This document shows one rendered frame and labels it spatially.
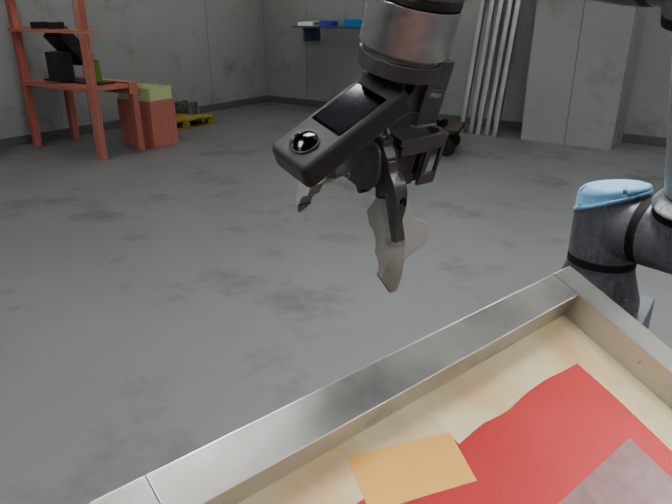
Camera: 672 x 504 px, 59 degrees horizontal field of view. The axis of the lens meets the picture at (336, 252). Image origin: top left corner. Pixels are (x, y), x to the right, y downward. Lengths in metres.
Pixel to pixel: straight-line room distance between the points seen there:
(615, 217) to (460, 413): 0.58
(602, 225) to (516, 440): 0.57
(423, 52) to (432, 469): 0.34
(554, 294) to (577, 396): 0.12
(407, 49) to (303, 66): 10.93
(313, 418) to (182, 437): 2.29
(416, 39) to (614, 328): 0.41
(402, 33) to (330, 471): 0.35
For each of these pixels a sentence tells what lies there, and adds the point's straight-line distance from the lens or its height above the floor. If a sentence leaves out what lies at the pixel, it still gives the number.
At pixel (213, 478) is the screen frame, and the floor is 1.41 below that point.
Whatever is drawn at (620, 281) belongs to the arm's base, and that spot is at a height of 1.27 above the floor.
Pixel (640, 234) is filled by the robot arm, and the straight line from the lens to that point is 1.07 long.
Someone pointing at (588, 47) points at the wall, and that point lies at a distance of 8.50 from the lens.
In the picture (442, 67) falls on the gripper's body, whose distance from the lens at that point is 0.54.
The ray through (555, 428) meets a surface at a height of 1.33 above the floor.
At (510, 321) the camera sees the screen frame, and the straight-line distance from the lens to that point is 0.65.
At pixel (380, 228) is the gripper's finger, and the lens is 0.53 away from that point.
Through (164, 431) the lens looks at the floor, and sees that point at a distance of 2.82.
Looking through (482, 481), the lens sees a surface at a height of 1.33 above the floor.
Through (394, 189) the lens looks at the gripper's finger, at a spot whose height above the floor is 1.57.
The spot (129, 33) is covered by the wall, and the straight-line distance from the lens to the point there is 9.98.
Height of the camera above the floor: 1.71
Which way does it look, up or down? 22 degrees down
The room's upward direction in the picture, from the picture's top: straight up
